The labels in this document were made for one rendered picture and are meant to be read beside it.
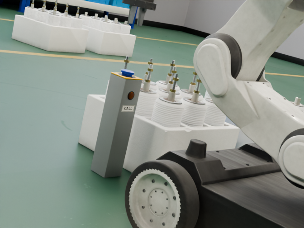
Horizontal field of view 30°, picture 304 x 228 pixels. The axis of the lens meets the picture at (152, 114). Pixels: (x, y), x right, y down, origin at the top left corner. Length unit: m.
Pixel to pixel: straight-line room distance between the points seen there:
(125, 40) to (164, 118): 2.92
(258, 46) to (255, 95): 0.12
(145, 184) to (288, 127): 0.37
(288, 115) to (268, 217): 0.28
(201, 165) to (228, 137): 0.64
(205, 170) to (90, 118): 0.71
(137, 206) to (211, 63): 0.41
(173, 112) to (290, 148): 0.53
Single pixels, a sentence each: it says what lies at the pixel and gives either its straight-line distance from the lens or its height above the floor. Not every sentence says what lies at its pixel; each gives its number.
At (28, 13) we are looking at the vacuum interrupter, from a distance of 4.27.
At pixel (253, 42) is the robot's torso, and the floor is 0.51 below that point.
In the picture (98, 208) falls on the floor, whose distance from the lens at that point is 1.50.
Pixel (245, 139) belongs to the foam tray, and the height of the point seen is 0.11.
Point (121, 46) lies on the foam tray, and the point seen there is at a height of 0.08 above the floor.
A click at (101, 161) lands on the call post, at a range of 1.73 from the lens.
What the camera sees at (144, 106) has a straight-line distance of 1.84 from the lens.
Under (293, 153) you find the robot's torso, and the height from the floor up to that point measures 0.29.
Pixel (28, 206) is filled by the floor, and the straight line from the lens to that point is 1.44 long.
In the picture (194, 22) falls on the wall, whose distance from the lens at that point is 9.78.
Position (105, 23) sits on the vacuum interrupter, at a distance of 4.51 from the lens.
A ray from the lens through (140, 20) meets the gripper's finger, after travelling 1.92.
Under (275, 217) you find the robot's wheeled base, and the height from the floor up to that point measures 0.17.
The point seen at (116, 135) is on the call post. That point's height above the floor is 0.14.
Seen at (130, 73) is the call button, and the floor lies 0.33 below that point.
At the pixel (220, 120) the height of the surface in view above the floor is 0.20.
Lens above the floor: 0.58
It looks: 12 degrees down
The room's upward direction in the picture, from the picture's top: 13 degrees clockwise
